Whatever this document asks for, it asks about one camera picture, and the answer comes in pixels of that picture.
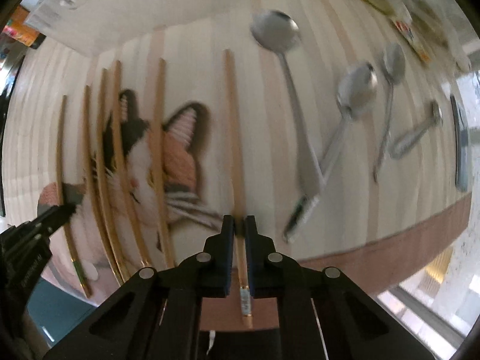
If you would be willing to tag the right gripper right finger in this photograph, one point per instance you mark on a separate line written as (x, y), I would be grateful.
(263, 275)

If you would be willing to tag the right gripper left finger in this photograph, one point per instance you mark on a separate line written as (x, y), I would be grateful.
(217, 272)

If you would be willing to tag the small steel spoon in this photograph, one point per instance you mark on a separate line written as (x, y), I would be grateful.
(402, 145)

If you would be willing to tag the blue cabinet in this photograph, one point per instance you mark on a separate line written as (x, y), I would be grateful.
(55, 313)

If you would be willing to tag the striped cat placemat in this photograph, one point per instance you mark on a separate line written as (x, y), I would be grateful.
(379, 234)

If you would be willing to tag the medium steel spoon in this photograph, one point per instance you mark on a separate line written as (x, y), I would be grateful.
(356, 93)

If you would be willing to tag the colorful seasoning boxes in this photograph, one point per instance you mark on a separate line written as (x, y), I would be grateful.
(17, 29)

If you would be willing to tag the large steel spoon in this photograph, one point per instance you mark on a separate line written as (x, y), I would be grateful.
(274, 30)

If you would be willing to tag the blue smartphone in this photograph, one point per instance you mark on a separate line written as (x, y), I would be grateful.
(463, 160)

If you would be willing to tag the slim steel spoon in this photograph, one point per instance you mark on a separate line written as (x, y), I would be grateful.
(393, 67)

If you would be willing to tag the clear plastic organizer tray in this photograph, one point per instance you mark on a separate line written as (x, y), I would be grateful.
(91, 27)

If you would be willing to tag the yellow yeast packet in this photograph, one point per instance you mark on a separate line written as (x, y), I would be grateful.
(412, 39)

